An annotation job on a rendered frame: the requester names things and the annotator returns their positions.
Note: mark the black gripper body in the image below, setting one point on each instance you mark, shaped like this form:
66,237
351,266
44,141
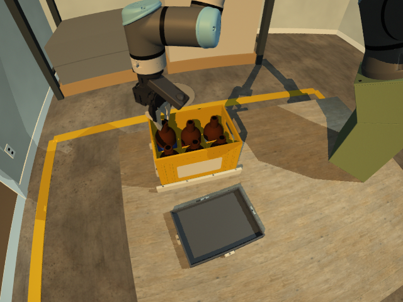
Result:
143,94

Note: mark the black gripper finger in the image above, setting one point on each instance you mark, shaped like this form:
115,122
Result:
154,114
165,109

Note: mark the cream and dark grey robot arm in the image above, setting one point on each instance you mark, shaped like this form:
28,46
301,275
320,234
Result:
149,27

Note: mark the yellow bottle crate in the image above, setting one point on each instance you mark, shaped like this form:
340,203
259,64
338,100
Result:
209,160

